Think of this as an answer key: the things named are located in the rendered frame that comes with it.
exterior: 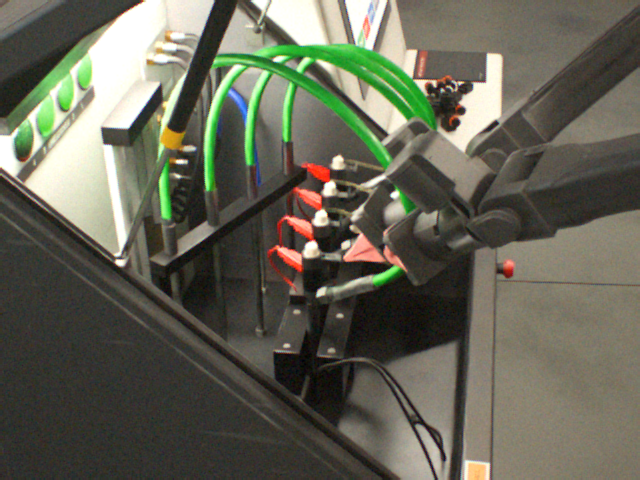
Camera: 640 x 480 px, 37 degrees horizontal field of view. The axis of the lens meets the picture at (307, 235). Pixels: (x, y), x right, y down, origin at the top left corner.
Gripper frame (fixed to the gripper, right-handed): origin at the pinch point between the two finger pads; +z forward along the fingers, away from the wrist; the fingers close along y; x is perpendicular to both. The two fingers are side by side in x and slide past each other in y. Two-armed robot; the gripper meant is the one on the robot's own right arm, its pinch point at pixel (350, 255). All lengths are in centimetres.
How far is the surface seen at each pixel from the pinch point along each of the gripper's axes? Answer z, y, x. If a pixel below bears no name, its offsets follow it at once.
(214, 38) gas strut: -32, 30, 34
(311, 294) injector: 7.9, -1.2, 2.4
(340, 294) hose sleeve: -3.9, -0.8, 11.2
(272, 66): -17.4, 25.4, 9.6
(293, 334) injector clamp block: 15.4, -4.7, 2.8
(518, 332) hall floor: 77, -81, -130
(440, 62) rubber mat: 22, 3, -96
